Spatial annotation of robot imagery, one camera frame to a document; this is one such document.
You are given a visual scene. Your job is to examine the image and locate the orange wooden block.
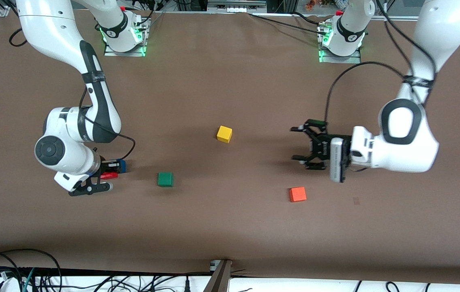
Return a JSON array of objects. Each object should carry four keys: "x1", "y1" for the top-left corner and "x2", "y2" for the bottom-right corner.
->
[{"x1": 289, "y1": 187, "x2": 307, "y2": 203}]

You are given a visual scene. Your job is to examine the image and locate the yellow wooden block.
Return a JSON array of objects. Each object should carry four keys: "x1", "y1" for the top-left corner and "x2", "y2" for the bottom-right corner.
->
[{"x1": 217, "y1": 125, "x2": 233, "y2": 144}]

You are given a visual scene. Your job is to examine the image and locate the grey power strip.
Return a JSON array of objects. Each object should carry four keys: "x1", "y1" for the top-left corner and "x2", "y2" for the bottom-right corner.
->
[{"x1": 208, "y1": 0, "x2": 267, "y2": 13}]

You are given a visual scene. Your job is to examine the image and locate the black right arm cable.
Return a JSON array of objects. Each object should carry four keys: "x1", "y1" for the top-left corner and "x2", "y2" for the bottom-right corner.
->
[{"x1": 9, "y1": 28, "x2": 136, "y2": 162}]

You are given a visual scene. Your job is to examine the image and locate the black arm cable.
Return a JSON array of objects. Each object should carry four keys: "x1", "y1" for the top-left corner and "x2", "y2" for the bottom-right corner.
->
[
  {"x1": 9, "y1": 28, "x2": 136, "y2": 162},
  {"x1": 325, "y1": 0, "x2": 436, "y2": 123}
]

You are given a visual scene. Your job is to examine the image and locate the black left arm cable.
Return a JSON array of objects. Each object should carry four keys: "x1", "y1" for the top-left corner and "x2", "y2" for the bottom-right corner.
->
[{"x1": 325, "y1": 0, "x2": 436, "y2": 123}]

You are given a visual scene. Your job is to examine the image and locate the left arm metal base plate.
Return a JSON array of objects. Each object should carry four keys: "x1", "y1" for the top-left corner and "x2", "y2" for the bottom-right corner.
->
[{"x1": 318, "y1": 22, "x2": 362, "y2": 64}]

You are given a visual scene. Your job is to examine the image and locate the black looping cable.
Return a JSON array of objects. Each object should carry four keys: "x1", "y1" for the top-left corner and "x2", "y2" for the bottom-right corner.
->
[{"x1": 0, "y1": 249, "x2": 62, "y2": 292}]

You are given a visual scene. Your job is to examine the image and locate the black base cable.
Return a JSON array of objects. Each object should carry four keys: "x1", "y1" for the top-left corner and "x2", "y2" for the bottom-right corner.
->
[{"x1": 248, "y1": 12, "x2": 328, "y2": 35}]

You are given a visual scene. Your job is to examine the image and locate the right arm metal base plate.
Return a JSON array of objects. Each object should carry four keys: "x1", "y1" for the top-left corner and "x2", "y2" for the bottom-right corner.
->
[{"x1": 103, "y1": 18, "x2": 149, "y2": 57}]

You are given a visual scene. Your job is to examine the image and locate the teal cable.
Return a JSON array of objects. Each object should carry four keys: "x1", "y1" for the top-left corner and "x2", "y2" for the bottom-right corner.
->
[{"x1": 22, "y1": 268, "x2": 36, "y2": 292}]

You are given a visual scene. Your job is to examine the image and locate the metal table edge bracket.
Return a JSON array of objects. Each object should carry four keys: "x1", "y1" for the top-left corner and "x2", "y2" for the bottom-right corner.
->
[{"x1": 204, "y1": 260, "x2": 233, "y2": 292}]

